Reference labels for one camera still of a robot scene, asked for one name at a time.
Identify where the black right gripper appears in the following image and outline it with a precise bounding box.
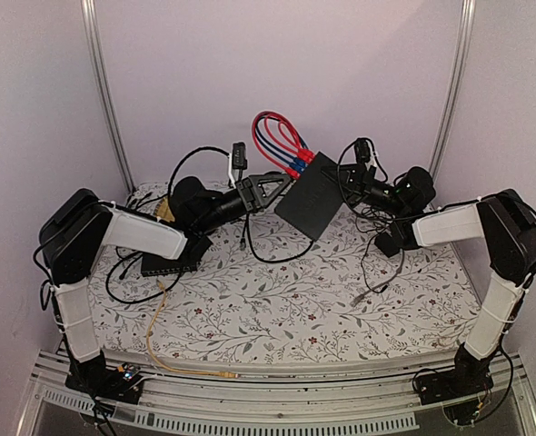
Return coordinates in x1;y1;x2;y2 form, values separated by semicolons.
319;163;409;218

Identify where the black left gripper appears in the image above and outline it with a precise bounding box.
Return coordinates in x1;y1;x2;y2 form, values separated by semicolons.
197;173;293;234

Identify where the black network switch box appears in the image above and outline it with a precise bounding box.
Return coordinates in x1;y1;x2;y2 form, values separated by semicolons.
274;153;342;241

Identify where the black ethernet cable teal boot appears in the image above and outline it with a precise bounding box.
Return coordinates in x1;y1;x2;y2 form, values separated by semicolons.
243;212;314;264

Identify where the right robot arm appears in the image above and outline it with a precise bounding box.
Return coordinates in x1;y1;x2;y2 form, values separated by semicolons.
323;163;536;401

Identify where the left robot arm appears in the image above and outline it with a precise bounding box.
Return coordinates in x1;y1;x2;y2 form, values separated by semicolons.
34;173;293;394

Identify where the black power adapter brick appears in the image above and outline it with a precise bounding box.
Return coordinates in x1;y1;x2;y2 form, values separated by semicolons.
373;233;400;258

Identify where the floral patterned table cloth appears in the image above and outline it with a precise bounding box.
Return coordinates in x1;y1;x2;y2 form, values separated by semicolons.
70;179;485;365

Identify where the yellow woven mat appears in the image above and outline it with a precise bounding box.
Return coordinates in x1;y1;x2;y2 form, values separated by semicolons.
154;198;175;223

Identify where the blue ethernet cable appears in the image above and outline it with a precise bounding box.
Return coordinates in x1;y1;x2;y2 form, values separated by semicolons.
256;116;313;176

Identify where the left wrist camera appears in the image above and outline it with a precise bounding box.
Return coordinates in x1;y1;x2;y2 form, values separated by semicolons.
228;142;248;187

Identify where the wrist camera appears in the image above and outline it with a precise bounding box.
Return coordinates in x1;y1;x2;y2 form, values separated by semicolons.
228;142;248;187
394;166;436;216

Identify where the red ethernet cable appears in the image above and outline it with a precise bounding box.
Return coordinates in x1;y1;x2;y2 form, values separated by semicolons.
252;111;314;181

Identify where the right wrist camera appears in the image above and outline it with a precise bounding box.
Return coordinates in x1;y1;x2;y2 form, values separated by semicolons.
394;166;436;216

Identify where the right aluminium frame post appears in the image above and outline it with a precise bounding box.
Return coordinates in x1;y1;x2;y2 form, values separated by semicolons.
429;0;476;181

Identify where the aluminium frame post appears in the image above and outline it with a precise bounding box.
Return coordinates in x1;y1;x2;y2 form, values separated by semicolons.
80;0;135;193
429;0;476;181

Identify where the yellow ethernet cable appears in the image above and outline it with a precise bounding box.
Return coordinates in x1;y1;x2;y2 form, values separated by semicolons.
144;280;240;381

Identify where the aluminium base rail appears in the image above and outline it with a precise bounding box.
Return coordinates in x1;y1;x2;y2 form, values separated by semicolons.
15;349;536;436

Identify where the left aluminium frame post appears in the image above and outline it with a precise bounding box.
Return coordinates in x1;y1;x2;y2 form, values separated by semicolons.
80;0;135;193

